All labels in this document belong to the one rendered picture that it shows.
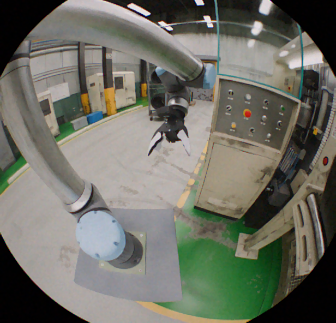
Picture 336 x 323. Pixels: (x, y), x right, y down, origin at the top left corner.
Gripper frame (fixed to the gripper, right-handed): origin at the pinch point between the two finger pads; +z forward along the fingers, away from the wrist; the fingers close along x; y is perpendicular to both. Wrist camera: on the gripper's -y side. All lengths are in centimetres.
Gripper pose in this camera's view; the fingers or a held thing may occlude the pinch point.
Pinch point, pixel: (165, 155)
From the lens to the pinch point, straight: 38.2
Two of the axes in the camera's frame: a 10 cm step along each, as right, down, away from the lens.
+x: -9.0, 0.1, 4.4
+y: 4.1, 4.1, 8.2
